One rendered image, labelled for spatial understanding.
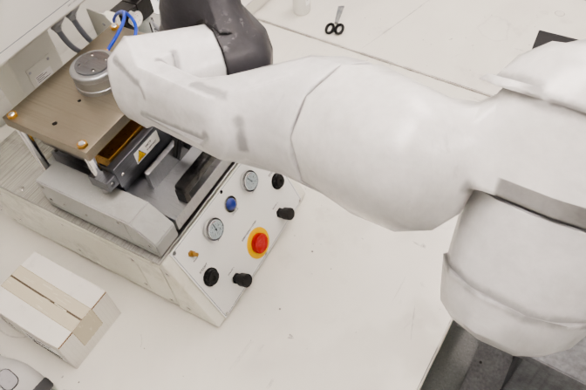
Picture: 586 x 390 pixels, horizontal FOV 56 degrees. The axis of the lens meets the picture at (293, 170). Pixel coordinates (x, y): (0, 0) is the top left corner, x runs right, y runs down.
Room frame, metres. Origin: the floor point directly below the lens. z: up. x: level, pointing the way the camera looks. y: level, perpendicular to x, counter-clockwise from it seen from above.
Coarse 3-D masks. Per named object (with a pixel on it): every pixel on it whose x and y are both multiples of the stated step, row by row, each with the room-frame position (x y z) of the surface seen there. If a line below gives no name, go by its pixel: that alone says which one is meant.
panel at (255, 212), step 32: (224, 192) 0.62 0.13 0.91; (256, 192) 0.65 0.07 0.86; (288, 192) 0.69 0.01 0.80; (192, 224) 0.55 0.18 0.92; (224, 224) 0.58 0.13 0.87; (256, 224) 0.61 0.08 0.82; (192, 256) 0.50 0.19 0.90; (224, 256) 0.53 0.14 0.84; (256, 256) 0.56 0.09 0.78; (224, 288) 0.49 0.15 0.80
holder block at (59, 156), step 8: (168, 136) 0.70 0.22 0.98; (160, 144) 0.69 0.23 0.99; (56, 152) 0.69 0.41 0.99; (160, 152) 0.68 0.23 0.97; (56, 160) 0.69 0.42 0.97; (64, 160) 0.67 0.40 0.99; (72, 160) 0.66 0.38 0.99; (80, 160) 0.66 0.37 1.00; (152, 160) 0.66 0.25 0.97; (80, 168) 0.65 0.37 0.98; (88, 168) 0.64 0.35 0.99; (144, 168) 0.64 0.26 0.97; (136, 176) 0.62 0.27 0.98; (128, 184) 0.61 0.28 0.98
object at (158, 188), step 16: (48, 160) 0.69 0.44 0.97; (160, 160) 0.63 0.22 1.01; (176, 160) 0.65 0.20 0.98; (192, 160) 0.65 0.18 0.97; (144, 176) 0.63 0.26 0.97; (160, 176) 0.61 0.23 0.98; (176, 176) 0.62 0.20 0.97; (208, 176) 0.61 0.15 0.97; (128, 192) 0.60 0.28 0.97; (144, 192) 0.59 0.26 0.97; (160, 192) 0.59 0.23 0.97; (192, 192) 0.58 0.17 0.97; (160, 208) 0.56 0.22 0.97; (176, 208) 0.55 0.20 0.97; (192, 208) 0.56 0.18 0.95; (176, 224) 0.53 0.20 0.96
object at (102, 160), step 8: (128, 128) 0.66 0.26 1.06; (136, 128) 0.66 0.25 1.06; (120, 136) 0.64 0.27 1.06; (128, 136) 0.64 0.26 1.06; (48, 144) 0.68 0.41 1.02; (112, 144) 0.63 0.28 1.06; (120, 144) 0.62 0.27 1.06; (64, 152) 0.66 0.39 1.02; (104, 152) 0.61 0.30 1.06; (112, 152) 0.61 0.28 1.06; (104, 160) 0.60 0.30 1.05; (104, 168) 0.61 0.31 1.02
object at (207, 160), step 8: (200, 160) 0.62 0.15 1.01; (208, 160) 0.62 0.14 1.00; (192, 168) 0.60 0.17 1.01; (200, 168) 0.60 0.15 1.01; (184, 176) 0.58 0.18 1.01; (192, 176) 0.58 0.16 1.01; (200, 176) 0.59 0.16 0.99; (176, 184) 0.57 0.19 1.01; (184, 184) 0.57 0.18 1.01; (192, 184) 0.58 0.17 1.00; (176, 192) 0.57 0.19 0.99; (184, 192) 0.56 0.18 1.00; (184, 200) 0.56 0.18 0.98
